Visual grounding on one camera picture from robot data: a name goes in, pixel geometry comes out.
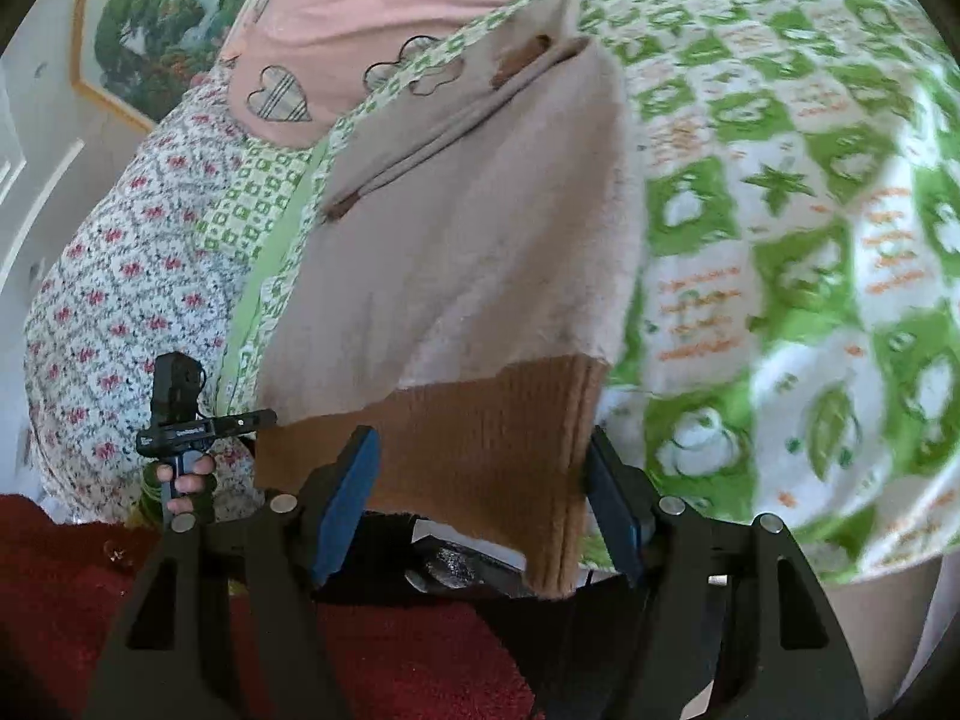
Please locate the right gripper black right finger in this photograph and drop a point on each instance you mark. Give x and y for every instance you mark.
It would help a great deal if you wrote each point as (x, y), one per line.
(728, 612)

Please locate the green white patterned bedspread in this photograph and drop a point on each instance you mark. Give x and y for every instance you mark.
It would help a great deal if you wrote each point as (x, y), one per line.
(791, 347)

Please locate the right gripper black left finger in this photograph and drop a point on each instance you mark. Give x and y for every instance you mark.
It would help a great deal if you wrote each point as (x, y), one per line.
(169, 654)

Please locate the beige sweater with brown hem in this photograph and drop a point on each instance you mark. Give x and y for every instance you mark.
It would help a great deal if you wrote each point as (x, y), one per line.
(465, 292)

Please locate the person's left hand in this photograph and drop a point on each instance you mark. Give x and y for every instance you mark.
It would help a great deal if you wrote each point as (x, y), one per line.
(189, 492)

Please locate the gold framed landscape painting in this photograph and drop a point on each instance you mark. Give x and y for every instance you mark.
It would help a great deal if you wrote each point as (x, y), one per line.
(139, 57)

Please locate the pink quilt with plaid hearts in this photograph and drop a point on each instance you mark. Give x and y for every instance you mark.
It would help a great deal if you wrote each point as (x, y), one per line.
(300, 64)

